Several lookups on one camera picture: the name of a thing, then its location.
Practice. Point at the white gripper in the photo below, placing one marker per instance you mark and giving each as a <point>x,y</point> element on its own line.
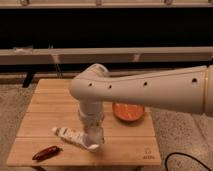
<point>91,114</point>

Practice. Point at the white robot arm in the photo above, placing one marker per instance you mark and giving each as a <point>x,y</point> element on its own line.
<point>184,90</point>

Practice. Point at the white ceramic cup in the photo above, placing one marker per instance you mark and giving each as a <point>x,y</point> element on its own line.
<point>92,144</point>

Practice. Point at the orange bowl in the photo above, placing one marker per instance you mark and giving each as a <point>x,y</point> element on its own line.
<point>128,112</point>

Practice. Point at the wooden table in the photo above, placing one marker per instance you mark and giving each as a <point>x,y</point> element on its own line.
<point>52,106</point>

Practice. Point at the dark red chili pepper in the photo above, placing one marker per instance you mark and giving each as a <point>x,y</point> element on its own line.
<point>46,153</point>

